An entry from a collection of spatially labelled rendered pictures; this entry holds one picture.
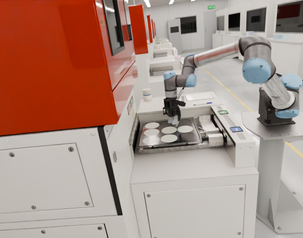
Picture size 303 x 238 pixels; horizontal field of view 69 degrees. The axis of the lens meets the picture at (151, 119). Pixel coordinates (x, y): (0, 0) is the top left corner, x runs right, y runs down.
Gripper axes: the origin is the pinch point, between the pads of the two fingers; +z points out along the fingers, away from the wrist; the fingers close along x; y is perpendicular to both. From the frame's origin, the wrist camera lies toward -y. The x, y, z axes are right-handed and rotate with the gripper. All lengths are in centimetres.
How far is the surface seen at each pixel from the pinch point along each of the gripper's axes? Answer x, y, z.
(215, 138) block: 29.1, -1.5, 1.6
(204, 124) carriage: 10.3, -16.6, 3.3
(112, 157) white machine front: 29, 63, -18
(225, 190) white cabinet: 47, 16, 18
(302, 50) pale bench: -76, -460, 20
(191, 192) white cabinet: 35.7, 27.8, 17.4
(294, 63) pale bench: -90, -466, 48
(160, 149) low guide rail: 6.1, 20.3, 7.1
